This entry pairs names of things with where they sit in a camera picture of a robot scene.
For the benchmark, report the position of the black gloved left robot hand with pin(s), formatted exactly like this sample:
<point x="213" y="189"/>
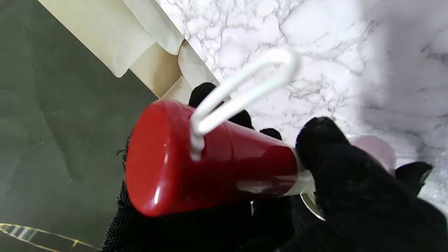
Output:
<point x="413" y="175"/>

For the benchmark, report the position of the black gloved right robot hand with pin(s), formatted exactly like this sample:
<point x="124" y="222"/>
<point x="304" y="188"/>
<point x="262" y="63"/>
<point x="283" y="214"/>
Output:
<point x="350" y="210"/>

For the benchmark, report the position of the pink thermos bottle body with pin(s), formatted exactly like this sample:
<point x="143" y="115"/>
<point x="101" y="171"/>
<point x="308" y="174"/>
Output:
<point x="376" y="150"/>

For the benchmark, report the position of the cream fabric sofa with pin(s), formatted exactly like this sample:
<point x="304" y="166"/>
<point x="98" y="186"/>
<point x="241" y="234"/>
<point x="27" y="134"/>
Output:
<point x="105" y="31"/>

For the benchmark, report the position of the gold-edged dark panel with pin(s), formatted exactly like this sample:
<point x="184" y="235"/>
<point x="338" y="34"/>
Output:
<point x="42" y="239"/>

